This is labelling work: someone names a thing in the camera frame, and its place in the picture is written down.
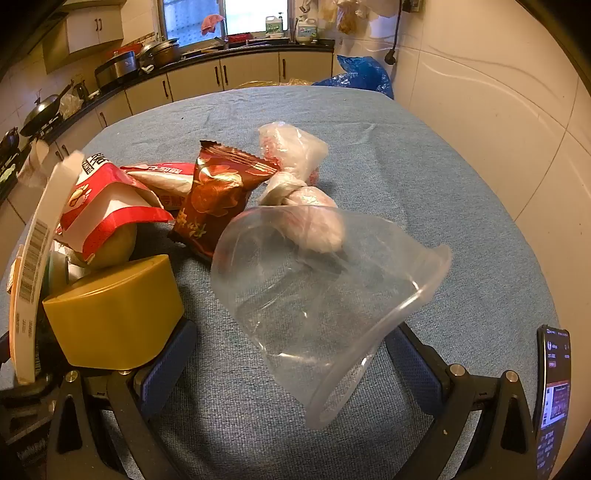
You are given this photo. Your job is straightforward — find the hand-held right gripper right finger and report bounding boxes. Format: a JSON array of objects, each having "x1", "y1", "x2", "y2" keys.
[{"x1": 385, "y1": 322, "x2": 541, "y2": 480}]

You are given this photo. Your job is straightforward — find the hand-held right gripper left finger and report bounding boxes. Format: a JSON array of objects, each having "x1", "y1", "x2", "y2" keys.
[{"x1": 46, "y1": 318, "x2": 199, "y2": 480}]

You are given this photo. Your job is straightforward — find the yellow plastic block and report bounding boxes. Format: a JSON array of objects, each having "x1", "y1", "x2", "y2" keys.
[{"x1": 42, "y1": 255, "x2": 185, "y2": 371}]

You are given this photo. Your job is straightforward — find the clear plastic cup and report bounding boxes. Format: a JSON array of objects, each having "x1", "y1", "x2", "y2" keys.
[{"x1": 211, "y1": 205, "x2": 453, "y2": 430}]

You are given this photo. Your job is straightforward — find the red translucent snack packet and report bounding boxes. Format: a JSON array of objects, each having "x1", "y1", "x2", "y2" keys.
[{"x1": 119, "y1": 161, "x2": 197, "y2": 210}]

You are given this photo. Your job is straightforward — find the white knotted plastic bag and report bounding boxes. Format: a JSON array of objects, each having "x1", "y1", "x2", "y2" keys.
[{"x1": 256, "y1": 121, "x2": 346, "y2": 254}]

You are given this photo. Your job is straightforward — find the yellow-green round fruit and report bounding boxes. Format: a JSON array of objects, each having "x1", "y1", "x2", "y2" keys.
[{"x1": 88, "y1": 222, "x2": 138, "y2": 271}]

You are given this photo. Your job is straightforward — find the pale green container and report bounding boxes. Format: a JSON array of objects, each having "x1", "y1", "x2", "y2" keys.
[{"x1": 47, "y1": 251, "x2": 93, "y2": 296}]

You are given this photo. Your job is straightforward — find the black smartphone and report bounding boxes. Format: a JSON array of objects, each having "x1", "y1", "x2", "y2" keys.
[{"x1": 532, "y1": 324, "x2": 572, "y2": 480}]

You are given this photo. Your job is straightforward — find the white barcode paper bowl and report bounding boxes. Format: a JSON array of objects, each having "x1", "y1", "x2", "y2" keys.
[{"x1": 8, "y1": 150, "x2": 86, "y2": 385}]

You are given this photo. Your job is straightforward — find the brown red snack packet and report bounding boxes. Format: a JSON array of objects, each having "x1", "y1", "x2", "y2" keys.
[{"x1": 168, "y1": 140, "x2": 281, "y2": 264}]

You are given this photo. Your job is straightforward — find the red white paper wrapper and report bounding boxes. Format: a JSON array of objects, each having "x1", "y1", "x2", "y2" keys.
[{"x1": 58, "y1": 152, "x2": 176, "y2": 268}]

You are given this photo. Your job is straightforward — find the black frying pan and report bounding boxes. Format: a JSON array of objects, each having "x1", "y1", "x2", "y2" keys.
[{"x1": 0, "y1": 127, "x2": 21, "y2": 160}]

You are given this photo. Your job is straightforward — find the lidded black wok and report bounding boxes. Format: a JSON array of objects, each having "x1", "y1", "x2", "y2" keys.
[{"x1": 19, "y1": 83, "x2": 75, "y2": 137}]

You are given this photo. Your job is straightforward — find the blue plastic bag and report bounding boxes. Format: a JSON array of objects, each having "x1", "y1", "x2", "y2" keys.
[{"x1": 311, "y1": 54, "x2": 395, "y2": 100}]

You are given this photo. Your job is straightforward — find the stainless steel pot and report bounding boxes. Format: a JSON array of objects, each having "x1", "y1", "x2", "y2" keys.
[{"x1": 95, "y1": 51, "x2": 139, "y2": 90}]

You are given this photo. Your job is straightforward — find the black kitchen countertop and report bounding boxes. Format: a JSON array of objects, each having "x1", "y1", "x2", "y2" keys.
[{"x1": 0, "y1": 39, "x2": 335, "y2": 199}]

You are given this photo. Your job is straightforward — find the yellow plastic bag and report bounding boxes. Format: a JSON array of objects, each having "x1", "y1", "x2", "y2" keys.
[{"x1": 238, "y1": 78, "x2": 319, "y2": 89}]

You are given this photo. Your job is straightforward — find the beige kitchen base cabinets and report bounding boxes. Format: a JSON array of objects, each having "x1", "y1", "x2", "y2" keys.
[{"x1": 0, "y1": 51, "x2": 335, "y2": 259}]

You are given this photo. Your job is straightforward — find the brown cooking pot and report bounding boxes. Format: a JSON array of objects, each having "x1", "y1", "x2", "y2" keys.
[{"x1": 137, "y1": 38, "x2": 182, "y2": 69}]

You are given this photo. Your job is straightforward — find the white detergent jug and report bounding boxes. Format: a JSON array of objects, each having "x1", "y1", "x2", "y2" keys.
[{"x1": 295, "y1": 16, "x2": 319, "y2": 44}]

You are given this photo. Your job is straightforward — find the hanging plastic bags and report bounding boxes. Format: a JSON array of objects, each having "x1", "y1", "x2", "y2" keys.
[{"x1": 318, "y1": 0, "x2": 402, "y2": 35}]

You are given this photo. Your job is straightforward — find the kitchen window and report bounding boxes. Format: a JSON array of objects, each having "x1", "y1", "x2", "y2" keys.
[{"x1": 157, "y1": 0, "x2": 301, "y2": 47}]

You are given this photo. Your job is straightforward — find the black power cable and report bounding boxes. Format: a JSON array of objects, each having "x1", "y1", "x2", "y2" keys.
[{"x1": 384, "y1": 0, "x2": 402, "y2": 65}]

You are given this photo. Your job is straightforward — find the beige wall cabinet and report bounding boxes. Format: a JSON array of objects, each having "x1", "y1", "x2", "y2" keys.
[{"x1": 44, "y1": 7, "x2": 125, "y2": 72}]

